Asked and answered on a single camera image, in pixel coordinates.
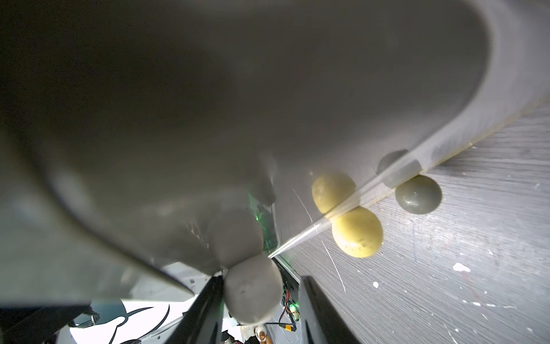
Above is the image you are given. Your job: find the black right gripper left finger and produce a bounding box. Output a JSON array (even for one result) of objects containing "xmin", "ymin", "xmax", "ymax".
[{"xmin": 166, "ymin": 276, "xmax": 224, "ymax": 344}]

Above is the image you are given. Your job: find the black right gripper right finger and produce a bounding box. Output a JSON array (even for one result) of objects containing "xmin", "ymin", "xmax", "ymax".
[{"xmin": 299, "ymin": 276, "xmax": 360, "ymax": 344}]

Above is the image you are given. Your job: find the three-drawer storage box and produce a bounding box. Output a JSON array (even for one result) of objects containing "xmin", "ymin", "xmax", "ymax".
[{"xmin": 1, "ymin": 1, "xmax": 549, "ymax": 307}]

